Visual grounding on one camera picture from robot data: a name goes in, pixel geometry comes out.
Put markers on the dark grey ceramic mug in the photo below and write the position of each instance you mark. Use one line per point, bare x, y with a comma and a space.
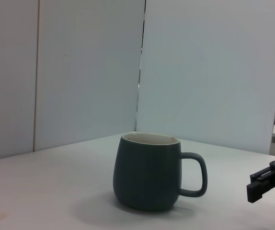
147, 172

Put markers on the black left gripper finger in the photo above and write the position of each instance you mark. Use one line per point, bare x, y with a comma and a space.
271, 178

